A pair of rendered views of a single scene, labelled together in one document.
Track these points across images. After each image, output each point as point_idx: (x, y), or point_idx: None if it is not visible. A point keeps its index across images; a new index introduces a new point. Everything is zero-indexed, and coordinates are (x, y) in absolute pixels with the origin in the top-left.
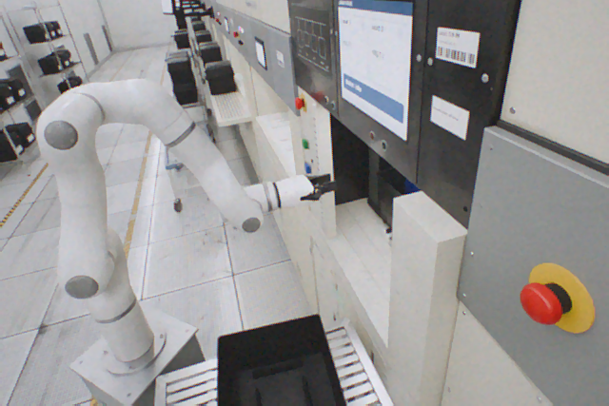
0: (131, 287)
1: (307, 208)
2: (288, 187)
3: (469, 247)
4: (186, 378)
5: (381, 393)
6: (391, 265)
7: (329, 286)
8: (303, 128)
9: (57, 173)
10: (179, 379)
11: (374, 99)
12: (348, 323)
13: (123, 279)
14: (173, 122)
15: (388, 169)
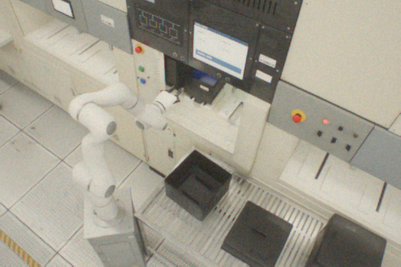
0: None
1: None
2: (165, 101)
3: (272, 109)
4: (147, 207)
5: (224, 165)
6: (240, 119)
7: (165, 136)
8: (136, 60)
9: (95, 146)
10: (145, 209)
11: (221, 63)
12: (195, 148)
13: None
14: (134, 97)
15: (187, 69)
